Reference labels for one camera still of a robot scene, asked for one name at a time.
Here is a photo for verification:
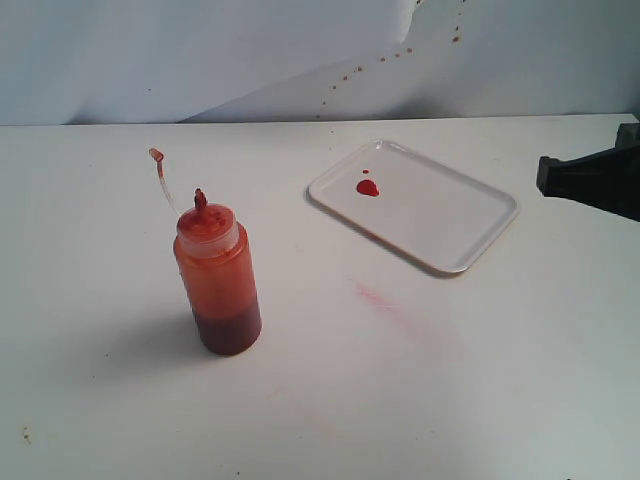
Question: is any red sauce squeeze bottle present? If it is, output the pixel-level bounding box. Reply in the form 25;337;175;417
148;147;263;357

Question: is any white rectangular tray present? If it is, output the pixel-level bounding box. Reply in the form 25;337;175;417
307;139;519;276

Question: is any red sauce blob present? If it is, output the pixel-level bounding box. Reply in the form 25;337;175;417
356;169;380;197

